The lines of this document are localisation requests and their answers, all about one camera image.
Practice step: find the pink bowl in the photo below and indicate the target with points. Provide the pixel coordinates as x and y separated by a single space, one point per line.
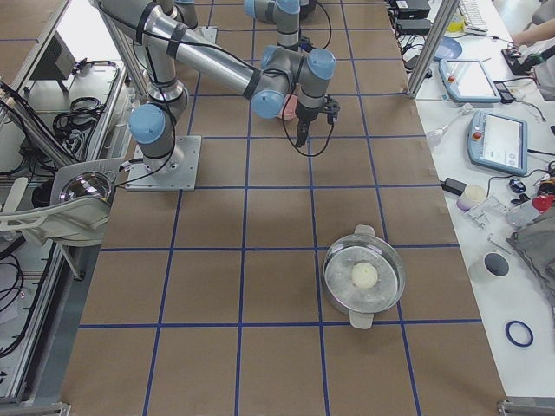
288 112

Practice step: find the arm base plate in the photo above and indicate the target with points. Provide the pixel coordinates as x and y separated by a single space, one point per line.
208 32
178 173

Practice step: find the teach pendant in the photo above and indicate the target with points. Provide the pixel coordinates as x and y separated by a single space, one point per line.
467 81
498 142

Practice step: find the white steamed bun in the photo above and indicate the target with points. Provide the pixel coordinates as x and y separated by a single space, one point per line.
364 275

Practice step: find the blue plate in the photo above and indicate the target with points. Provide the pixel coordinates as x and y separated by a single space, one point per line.
448 48

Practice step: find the grey cloth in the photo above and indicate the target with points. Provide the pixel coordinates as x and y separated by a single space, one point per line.
535 245

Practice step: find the aluminium frame post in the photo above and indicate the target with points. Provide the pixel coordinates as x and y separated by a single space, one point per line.
441 20

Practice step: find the far teach pendant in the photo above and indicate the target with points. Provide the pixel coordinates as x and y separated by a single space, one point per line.
467 81

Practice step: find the black power adapter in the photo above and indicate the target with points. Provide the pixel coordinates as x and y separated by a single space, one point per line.
453 186

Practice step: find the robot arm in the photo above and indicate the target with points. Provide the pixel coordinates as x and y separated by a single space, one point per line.
167 32
285 15

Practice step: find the lavender white cup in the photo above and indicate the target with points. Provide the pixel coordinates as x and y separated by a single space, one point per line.
471 196

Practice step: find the steel steamer pot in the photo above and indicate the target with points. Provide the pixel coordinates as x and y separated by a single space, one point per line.
361 305

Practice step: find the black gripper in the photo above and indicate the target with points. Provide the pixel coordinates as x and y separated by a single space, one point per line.
304 115

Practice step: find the white paper cup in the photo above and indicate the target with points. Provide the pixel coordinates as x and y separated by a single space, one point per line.
489 267

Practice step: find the near teach pendant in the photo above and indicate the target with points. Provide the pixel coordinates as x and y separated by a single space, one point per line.
498 142

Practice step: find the light bulb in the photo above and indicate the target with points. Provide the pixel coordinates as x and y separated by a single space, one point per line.
434 137

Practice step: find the glass pot lid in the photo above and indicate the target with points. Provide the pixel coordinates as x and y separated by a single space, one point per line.
88 184

